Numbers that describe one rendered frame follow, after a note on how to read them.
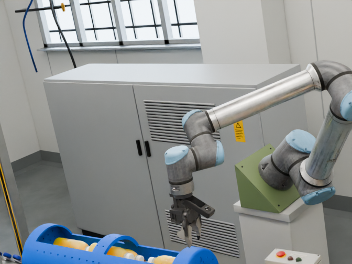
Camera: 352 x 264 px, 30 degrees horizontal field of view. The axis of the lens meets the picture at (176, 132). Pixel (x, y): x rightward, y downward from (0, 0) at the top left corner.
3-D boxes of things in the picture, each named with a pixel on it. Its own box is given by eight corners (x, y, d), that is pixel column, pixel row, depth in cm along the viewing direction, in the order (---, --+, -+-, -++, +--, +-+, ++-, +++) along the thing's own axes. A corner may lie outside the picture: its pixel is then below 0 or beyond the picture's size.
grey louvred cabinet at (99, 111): (121, 213, 616) (88, 63, 575) (323, 260, 470) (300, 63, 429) (77, 238, 579) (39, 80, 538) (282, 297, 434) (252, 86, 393)
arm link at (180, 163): (193, 148, 237) (166, 155, 234) (198, 180, 240) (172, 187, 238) (185, 142, 245) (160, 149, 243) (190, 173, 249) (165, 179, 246)
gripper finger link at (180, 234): (179, 245, 250) (179, 221, 249) (192, 248, 247) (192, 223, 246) (175, 247, 248) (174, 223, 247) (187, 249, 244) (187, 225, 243)
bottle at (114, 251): (91, 262, 281) (124, 269, 270) (86, 249, 278) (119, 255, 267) (101, 252, 286) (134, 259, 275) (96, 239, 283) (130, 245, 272)
